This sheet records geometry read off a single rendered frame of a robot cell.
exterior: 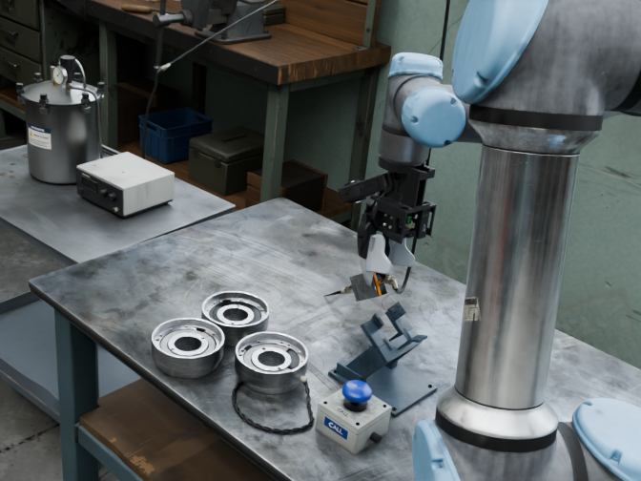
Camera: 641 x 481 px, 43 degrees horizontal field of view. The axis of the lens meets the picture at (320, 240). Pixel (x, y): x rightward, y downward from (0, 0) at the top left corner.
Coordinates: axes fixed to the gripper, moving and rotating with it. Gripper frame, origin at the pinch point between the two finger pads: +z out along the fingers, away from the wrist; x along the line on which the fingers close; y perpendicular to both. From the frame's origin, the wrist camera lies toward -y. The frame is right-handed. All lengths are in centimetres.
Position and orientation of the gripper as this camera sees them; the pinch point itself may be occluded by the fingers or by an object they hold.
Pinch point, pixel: (374, 273)
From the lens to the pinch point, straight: 133.0
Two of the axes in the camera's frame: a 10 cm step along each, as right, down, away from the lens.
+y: 6.8, 3.5, -6.5
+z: -1.1, 9.2, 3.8
